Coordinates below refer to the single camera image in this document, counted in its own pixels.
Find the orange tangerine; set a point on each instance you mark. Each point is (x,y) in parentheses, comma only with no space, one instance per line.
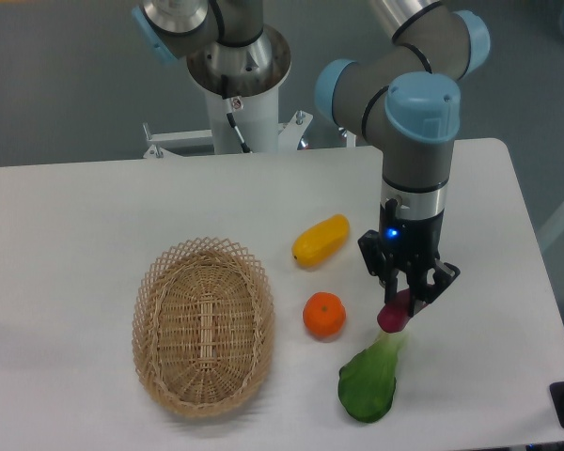
(324,314)

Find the purple sweet potato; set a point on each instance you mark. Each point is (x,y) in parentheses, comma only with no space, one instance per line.
(396,314)

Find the woven wicker basket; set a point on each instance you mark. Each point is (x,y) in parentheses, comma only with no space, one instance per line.
(203,328)

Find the green bok choy leaf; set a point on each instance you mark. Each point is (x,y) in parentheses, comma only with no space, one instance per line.
(367,384)

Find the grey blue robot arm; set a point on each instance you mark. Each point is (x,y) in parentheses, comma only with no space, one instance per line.
(406,104)

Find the yellow mango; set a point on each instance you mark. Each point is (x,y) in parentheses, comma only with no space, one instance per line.
(321,241)

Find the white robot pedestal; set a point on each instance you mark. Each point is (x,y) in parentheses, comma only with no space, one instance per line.
(237,125)

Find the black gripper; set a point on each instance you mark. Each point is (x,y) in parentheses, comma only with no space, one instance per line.
(411,247)

